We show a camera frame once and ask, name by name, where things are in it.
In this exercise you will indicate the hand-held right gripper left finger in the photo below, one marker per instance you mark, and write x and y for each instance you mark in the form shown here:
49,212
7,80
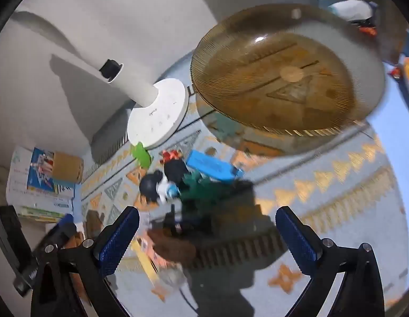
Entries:
118,241

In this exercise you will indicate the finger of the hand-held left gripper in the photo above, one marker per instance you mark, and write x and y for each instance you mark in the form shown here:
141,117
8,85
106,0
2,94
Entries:
62,229

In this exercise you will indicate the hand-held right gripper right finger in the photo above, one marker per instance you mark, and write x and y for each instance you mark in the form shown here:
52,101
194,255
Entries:
297,241

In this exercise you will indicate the pink toy card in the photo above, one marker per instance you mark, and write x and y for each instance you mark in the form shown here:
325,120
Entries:
148,257

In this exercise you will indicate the bright green toy figure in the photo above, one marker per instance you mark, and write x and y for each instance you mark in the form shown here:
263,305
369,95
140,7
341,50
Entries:
141,155

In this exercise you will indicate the green plastic plant toy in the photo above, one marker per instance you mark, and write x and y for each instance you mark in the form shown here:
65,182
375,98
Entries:
204,188

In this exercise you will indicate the amber ribbed glass bowl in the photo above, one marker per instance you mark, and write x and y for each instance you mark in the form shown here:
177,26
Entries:
290,72

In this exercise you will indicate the brown toy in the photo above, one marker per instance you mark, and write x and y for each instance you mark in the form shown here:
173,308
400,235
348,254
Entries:
173,247

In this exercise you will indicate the brown cardboard box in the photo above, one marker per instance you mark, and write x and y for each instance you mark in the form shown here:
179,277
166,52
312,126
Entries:
67,170

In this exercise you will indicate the black white blue toy figure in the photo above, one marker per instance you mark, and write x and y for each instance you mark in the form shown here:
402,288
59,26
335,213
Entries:
151,188

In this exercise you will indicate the blue patterned tablecloth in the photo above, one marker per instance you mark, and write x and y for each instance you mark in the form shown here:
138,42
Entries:
340,188

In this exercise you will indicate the black-haired figure with red bow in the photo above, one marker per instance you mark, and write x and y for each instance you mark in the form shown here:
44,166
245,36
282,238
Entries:
174,171

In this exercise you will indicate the blue lighter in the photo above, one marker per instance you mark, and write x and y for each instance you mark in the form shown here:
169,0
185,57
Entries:
211,168

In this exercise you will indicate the white desk lamp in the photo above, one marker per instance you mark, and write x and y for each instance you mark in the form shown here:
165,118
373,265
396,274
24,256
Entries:
158,112

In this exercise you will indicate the red snack packet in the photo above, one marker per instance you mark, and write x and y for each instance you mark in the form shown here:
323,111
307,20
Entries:
394,71

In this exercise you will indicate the dark orange packet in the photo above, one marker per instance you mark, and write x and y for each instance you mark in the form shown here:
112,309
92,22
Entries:
369,28

